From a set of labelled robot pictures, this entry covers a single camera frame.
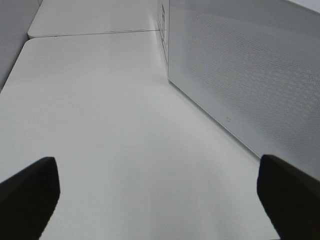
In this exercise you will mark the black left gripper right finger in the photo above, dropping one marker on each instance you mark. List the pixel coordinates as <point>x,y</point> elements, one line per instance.
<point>290,198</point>

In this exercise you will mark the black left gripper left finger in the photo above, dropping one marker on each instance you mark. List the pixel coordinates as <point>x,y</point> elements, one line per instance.
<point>28,199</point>

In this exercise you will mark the white microwave door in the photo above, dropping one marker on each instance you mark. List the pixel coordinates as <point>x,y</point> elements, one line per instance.
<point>254,66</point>

